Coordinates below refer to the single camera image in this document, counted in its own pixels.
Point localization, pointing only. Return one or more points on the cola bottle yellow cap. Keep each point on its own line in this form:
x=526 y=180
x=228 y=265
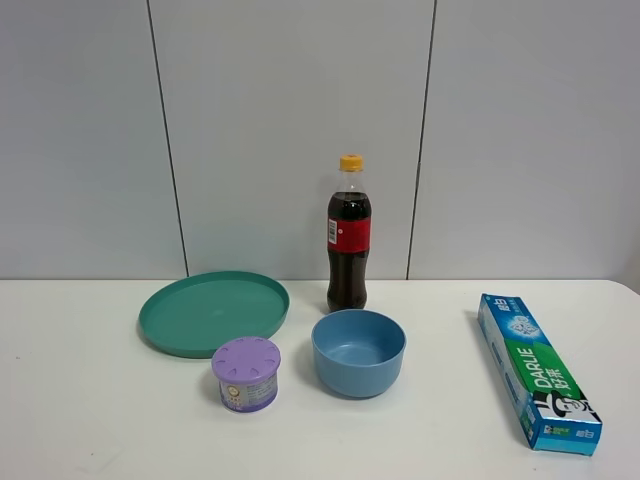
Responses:
x=349 y=215

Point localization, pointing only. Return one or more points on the blue plastic bowl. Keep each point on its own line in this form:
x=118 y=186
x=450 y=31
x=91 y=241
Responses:
x=358 y=353

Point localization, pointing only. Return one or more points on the purple air freshener can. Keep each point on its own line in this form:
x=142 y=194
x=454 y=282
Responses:
x=246 y=369

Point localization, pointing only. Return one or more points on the green round plate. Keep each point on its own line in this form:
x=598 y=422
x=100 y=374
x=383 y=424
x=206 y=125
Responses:
x=193 y=317

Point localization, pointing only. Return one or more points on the Darlie toothpaste box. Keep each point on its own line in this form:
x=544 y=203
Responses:
x=554 y=413

